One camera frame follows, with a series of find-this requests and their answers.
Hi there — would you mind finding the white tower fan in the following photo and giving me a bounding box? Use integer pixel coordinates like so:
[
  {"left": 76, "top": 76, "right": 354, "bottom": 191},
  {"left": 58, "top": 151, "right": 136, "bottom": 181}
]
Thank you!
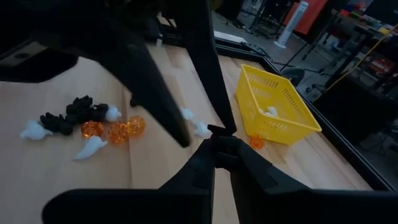
[{"left": 273, "top": 1, "right": 310, "bottom": 49}]

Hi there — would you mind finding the translucent orange pumpkin decoration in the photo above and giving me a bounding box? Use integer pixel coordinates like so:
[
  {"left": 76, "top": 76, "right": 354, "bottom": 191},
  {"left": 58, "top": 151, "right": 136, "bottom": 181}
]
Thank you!
[
  {"left": 81, "top": 120, "right": 105, "bottom": 139},
  {"left": 108, "top": 121, "right": 129, "bottom": 145},
  {"left": 249, "top": 134, "right": 266, "bottom": 151},
  {"left": 126, "top": 115, "right": 147, "bottom": 136}
]

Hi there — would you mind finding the orange red cloth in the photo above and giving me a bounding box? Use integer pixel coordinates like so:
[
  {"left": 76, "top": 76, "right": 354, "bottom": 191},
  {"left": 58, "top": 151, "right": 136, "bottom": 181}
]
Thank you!
[{"left": 282, "top": 0, "right": 329, "bottom": 35}]

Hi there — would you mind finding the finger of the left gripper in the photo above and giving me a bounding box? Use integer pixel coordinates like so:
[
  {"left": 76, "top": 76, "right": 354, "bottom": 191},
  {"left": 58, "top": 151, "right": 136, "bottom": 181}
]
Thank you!
[
  {"left": 167, "top": 0, "right": 237, "bottom": 134},
  {"left": 102, "top": 34, "right": 191, "bottom": 149}
]

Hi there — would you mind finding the black Halloween decoration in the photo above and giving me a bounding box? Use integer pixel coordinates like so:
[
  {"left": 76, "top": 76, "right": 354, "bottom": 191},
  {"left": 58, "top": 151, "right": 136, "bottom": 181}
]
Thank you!
[
  {"left": 91, "top": 103, "right": 110, "bottom": 123},
  {"left": 39, "top": 111, "right": 74, "bottom": 136},
  {"left": 65, "top": 95, "right": 94, "bottom": 124}
]

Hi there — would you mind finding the yellow hanging cable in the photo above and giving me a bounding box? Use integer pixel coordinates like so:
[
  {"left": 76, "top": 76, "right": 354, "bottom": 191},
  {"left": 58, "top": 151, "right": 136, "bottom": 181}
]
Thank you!
[{"left": 323, "top": 26, "right": 398, "bottom": 94}]

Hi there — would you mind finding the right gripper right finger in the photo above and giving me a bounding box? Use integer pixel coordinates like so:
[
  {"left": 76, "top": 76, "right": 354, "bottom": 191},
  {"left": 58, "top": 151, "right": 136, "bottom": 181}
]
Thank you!
[{"left": 229, "top": 139, "right": 398, "bottom": 224}]

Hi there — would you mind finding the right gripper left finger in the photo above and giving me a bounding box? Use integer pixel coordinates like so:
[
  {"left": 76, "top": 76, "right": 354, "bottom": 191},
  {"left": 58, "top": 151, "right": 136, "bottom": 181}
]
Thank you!
[{"left": 42, "top": 139, "right": 216, "bottom": 224}]

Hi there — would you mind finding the yellow plastic basket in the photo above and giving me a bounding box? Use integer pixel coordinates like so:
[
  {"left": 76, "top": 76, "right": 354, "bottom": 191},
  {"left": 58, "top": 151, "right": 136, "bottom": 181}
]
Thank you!
[{"left": 235, "top": 63, "right": 323, "bottom": 146}]

